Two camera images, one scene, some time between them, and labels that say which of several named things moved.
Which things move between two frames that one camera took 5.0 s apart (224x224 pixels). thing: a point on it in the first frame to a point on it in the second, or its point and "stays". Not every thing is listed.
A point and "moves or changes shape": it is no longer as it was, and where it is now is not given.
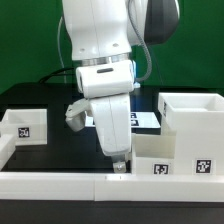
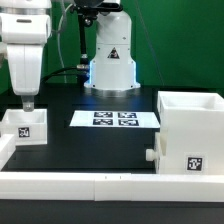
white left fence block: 7,148 stays
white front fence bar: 111,186 stays
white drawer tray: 29,126 stays
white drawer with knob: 153,153 moves or changes shape
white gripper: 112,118 to 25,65
